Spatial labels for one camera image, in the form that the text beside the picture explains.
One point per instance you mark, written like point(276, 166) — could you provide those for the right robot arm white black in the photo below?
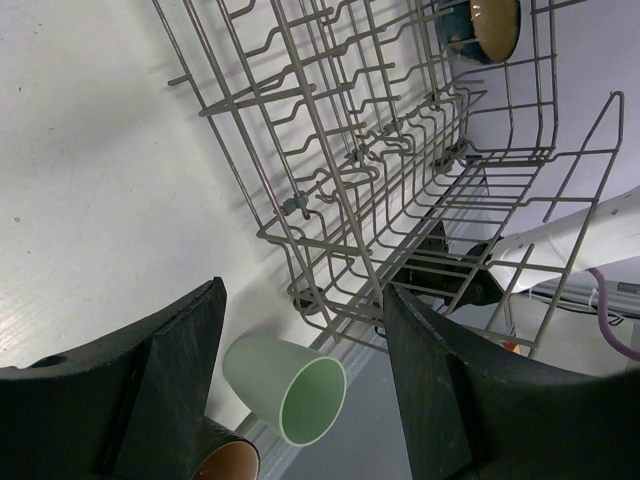
point(579, 241)

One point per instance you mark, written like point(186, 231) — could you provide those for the dark brown mug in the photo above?
point(222, 454)

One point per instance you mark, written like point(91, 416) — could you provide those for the grey wire dish rack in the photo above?
point(344, 124)

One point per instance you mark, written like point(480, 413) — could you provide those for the blue bowl with tan interior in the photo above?
point(484, 32)

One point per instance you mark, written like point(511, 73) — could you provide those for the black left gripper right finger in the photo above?
point(471, 409)

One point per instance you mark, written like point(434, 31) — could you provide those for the aluminium rail frame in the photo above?
point(575, 345)

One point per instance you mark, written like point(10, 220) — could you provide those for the light green cup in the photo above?
point(297, 391)

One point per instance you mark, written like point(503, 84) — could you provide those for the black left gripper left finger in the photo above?
point(128, 405)

